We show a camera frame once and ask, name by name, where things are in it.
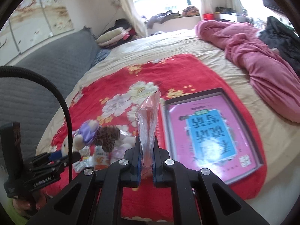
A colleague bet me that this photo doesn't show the orange white bottle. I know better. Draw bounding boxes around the orange white bottle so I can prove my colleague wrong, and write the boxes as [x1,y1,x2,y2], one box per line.
[93,145,109,171]

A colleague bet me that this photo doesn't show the grey quilted headboard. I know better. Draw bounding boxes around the grey quilted headboard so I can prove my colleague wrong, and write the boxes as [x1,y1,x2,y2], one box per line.
[0,27,101,160]

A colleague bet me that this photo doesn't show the black cable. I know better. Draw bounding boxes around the black cable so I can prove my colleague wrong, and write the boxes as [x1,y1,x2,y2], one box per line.
[0,65,74,182]

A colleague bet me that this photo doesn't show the person left hand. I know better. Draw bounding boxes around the person left hand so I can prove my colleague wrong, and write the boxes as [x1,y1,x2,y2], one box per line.
[13,190,47,218]

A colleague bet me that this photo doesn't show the purple dressed cat plush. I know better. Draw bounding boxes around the purple dressed cat plush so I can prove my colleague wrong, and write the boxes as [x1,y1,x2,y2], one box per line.
[72,120,99,158]

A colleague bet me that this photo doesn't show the pink book tray box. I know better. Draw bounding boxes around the pink book tray box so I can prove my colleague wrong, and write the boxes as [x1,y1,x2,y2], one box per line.
[160,88,264,184]

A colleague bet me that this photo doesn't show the red floral blanket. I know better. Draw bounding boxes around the red floral blanket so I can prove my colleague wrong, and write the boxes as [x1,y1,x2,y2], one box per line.
[46,53,268,223]

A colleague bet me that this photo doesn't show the pink item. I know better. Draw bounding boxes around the pink item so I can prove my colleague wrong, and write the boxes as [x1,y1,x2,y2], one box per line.
[135,91,161,179]

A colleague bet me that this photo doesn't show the clothes on windowsill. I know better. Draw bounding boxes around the clothes on windowsill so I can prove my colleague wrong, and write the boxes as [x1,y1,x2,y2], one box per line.
[146,6,200,29]

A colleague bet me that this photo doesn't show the pink crumpled quilt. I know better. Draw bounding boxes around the pink crumpled quilt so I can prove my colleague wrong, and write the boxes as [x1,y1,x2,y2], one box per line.
[195,20,299,123]

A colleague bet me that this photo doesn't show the black clothing pile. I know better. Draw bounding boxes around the black clothing pile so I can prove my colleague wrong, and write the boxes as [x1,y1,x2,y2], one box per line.
[258,16,300,76]

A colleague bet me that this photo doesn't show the wall painting panels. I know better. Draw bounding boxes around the wall painting panels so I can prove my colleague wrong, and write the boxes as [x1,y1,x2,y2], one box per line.
[1,0,74,66]

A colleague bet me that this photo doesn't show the pink dressed bear plush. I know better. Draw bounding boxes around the pink dressed bear plush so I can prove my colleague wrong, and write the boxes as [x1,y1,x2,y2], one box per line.
[110,130,136,164]

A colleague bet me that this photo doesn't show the folded blankets stack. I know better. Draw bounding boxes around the folded blankets stack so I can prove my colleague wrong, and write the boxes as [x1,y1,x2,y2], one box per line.
[96,18,136,49]

